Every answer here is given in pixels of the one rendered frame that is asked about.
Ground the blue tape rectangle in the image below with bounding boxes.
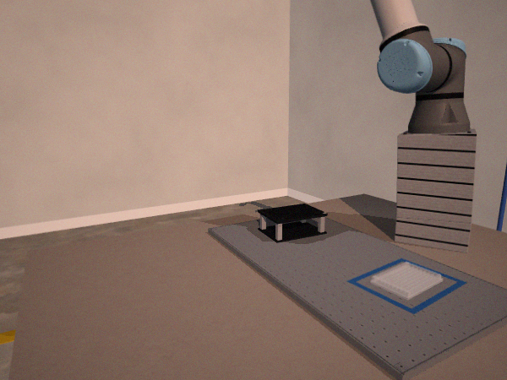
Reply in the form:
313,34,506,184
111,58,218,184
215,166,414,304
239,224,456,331
347,258,467,314

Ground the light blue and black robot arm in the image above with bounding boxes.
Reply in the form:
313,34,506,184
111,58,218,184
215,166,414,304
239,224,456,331
370,0,470,133

